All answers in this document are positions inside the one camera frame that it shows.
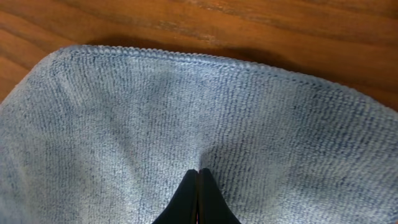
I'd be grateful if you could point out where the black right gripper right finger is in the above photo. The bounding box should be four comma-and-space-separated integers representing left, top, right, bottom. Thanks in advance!
197, 168, 241, 224

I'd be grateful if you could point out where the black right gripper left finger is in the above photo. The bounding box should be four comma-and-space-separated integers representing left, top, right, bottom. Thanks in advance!
152, 169, 198, 224

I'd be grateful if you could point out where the blue microfiber cloth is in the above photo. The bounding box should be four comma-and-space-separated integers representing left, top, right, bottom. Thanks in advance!
1, 45, 397, 223

